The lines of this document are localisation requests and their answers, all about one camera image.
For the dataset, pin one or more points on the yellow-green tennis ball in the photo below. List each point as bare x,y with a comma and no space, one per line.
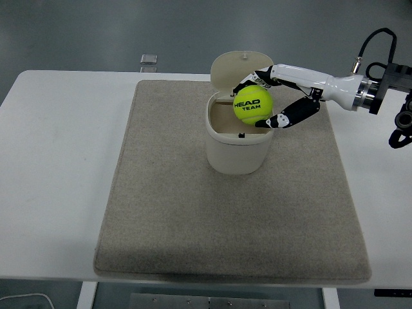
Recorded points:
249,111

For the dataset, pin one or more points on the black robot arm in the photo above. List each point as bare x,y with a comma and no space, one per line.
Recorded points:
386,83

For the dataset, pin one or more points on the grey metal plate with screws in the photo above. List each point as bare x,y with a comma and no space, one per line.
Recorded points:
209,302

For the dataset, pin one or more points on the cream lidded bin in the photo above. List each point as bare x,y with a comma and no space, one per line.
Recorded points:
235,154

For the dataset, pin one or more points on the small silver floor plate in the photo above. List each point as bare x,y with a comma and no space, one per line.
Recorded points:
148,69
148,59

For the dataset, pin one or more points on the white table leg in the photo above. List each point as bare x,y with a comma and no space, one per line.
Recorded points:
87,296
330,299

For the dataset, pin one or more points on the black table control panel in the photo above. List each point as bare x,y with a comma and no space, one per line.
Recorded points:
392,292

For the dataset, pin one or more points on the beige felt mat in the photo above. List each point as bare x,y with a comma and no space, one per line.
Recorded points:
209,225

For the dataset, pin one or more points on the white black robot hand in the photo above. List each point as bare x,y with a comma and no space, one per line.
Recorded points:
338,87

